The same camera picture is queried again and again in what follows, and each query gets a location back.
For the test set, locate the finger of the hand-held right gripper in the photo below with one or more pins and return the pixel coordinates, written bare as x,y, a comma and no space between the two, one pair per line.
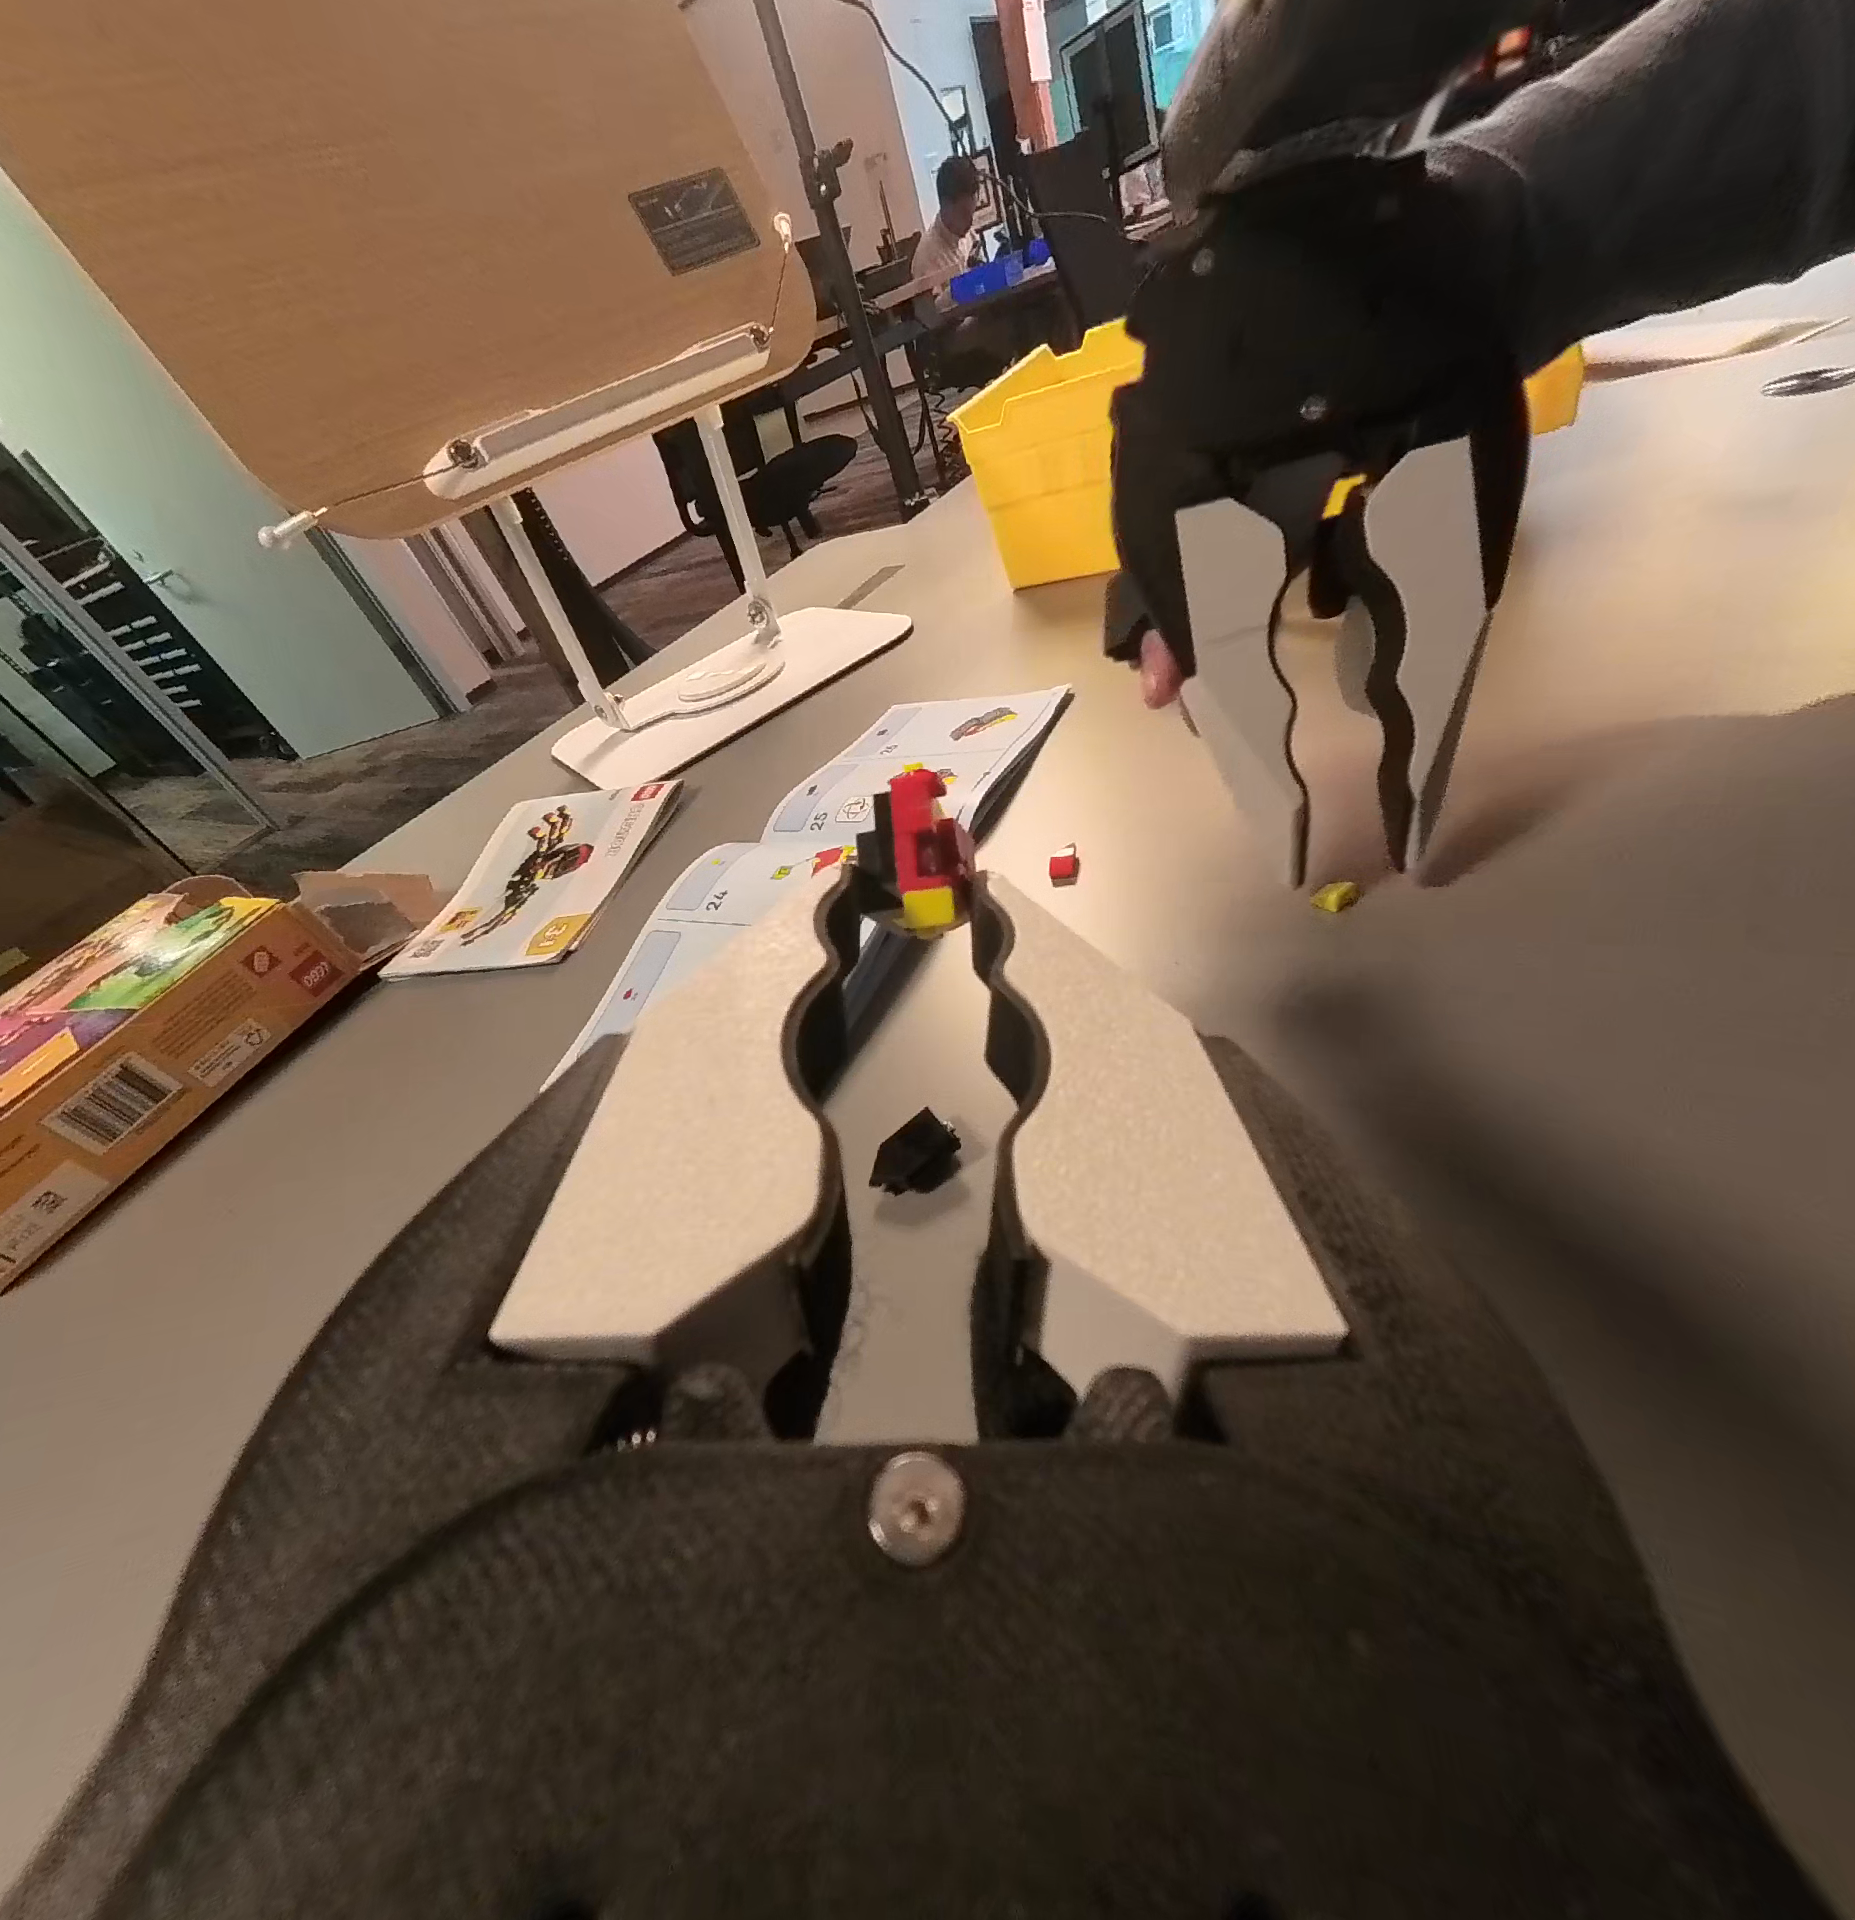
1445,600
1227,645

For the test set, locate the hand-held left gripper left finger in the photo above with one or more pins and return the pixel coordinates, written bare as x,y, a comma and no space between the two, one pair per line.
671,1169

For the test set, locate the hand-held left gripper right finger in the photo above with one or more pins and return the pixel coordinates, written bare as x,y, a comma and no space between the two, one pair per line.
1166,1201

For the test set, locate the small yellow lego brick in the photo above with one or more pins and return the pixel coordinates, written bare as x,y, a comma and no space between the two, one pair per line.
1333,896

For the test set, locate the red yellow lego model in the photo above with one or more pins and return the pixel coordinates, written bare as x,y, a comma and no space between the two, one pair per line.
914,847

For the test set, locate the person's right forearm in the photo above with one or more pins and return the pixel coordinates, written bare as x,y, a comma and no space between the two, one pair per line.
1691,151

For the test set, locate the black lego piece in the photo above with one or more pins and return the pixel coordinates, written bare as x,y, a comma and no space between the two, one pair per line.
914,1155

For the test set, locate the black round lego wheel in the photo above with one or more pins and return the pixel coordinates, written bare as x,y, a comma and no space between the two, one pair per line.
1808,383

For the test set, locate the orange cardboard lego box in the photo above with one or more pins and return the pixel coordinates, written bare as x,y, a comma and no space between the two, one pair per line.
117,1049

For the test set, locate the person's right hand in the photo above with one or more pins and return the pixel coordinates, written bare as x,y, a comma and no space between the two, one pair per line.
1161,675

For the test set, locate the yellow plastic bin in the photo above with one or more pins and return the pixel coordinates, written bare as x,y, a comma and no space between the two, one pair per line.
1040,465

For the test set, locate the open instruction booklet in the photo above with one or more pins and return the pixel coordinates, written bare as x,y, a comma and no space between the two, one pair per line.
716,899

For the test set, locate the blue storage bin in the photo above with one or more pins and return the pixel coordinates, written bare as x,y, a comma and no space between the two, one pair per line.
989,275

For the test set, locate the closed instruction booklet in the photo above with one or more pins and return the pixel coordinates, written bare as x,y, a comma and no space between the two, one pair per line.
538,878

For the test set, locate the black office chair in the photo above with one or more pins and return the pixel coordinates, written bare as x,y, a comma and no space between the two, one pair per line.
777,465

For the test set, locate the glass door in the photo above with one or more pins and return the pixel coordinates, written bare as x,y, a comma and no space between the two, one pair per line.
58,629

